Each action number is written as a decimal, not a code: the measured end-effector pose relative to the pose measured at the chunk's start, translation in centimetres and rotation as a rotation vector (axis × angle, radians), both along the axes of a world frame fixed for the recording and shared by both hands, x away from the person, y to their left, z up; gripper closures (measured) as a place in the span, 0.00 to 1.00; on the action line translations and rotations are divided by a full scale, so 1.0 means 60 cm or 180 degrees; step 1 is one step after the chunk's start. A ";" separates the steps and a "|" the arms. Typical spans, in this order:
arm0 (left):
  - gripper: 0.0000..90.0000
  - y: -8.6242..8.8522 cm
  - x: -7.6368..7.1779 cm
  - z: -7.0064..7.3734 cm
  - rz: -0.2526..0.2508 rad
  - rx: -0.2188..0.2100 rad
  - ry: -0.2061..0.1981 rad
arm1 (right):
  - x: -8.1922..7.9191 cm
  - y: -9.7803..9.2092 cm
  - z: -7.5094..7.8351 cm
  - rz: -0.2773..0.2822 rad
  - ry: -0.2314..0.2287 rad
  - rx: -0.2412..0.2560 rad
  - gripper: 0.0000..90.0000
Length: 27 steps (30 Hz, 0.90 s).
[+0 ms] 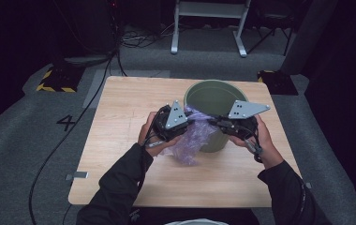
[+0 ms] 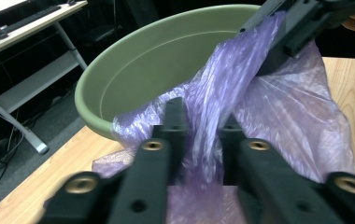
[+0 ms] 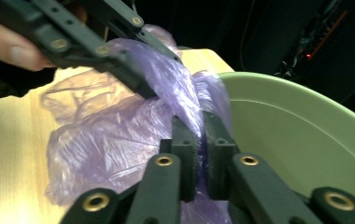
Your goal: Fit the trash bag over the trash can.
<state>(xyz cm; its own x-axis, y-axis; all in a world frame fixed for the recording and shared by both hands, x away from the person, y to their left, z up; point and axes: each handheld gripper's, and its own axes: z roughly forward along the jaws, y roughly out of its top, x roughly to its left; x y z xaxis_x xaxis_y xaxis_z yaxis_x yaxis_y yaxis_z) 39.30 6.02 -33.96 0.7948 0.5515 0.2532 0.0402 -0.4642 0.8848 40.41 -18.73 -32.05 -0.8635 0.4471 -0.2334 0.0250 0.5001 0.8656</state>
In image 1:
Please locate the black tripod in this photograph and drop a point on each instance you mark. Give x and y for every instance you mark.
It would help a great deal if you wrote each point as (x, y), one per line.
(271, 29)

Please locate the person's right hand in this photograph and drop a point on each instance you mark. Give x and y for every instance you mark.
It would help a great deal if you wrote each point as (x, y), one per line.
(268, 150)

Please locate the purple plastic bag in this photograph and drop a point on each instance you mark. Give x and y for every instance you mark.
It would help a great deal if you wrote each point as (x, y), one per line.
(193, 140)

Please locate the person's left hand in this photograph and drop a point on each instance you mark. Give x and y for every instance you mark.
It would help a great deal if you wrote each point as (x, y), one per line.
(146, 137)

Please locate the green plastic bin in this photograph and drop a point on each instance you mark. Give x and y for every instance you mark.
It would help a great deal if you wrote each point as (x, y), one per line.
(213, 97)

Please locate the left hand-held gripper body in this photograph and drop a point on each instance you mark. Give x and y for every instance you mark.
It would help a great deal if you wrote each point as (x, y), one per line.
(170, 125)

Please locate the white metal stand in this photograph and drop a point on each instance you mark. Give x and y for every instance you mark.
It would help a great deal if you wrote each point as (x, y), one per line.
(209, 9)

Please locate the black yellow striped base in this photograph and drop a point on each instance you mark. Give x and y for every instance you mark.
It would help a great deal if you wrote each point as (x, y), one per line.
(277, 82)
(59, 79)

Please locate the person's torso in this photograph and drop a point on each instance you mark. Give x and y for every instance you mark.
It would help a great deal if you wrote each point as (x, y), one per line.
(198, 217)

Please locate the grey pillar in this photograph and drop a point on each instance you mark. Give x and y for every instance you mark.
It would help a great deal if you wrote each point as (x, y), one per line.
(307, 37)

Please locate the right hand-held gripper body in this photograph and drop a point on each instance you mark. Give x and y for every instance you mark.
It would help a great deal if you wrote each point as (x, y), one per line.
(243, 126)

